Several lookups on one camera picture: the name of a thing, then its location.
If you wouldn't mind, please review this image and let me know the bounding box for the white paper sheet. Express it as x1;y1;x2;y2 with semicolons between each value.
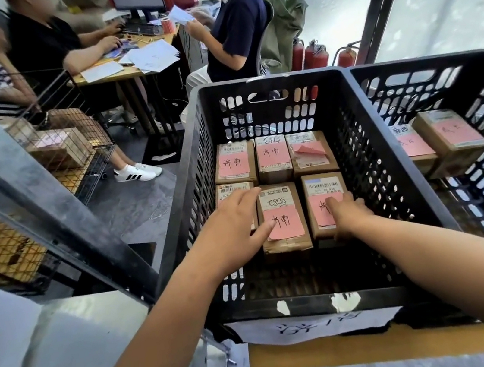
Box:
79;59;126;85

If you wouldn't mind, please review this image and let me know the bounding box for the red fire extinguisher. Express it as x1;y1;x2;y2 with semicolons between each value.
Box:
300;38;332;71
287;37;310;72
332;41;364;70

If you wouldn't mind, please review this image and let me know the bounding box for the green jacket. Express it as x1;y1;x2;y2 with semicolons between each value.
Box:
251;0;319;77

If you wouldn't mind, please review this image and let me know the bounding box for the white striped sneaker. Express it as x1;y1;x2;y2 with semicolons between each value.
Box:
112;160;158;187
134;158;164;180

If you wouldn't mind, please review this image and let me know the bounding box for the black keyboard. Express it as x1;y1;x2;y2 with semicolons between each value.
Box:
121;16;164;41

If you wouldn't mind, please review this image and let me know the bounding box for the black plastic lattice crate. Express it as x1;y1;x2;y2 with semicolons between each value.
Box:
125;48;472;346
345;46;484;283

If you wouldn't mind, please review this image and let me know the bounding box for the torn white paper label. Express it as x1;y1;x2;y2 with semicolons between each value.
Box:
224;295;405;356

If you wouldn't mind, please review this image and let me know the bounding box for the person's right forearm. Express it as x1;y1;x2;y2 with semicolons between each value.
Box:
344;196;484;367

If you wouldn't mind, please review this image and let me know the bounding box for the small white paper slip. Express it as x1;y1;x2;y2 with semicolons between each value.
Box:
167;2;197;28

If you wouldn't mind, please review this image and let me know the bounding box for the person's right hand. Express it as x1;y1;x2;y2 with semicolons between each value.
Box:
324;189;377;242

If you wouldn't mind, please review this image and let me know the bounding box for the person's left forearm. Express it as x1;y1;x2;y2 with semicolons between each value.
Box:
45;240;236;367

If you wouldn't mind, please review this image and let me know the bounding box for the grey metal shelf rack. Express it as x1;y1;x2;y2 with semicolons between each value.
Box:
0;12;235;367

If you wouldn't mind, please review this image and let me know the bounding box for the person's left hand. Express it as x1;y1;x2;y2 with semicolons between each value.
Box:
175;184;284;287

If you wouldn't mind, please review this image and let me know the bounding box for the black wire basket cart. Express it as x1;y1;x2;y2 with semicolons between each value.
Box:
0;59;125;218

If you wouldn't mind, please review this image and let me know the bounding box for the brown package pink note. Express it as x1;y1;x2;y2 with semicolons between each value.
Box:
410;102;484;182
300;169;356;243
388;119;442;181

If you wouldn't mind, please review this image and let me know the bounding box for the group of brown taped parcels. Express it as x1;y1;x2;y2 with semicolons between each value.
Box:
207;125;353;265

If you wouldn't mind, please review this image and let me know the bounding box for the pile of white papers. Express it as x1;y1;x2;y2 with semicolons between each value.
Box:
116;36;184;79

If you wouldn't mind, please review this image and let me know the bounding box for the cardboard box pink note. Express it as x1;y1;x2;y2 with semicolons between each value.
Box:
24;124;96;177

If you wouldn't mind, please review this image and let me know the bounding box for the wooden office desk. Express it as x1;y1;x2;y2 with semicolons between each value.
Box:
66;25;200;162

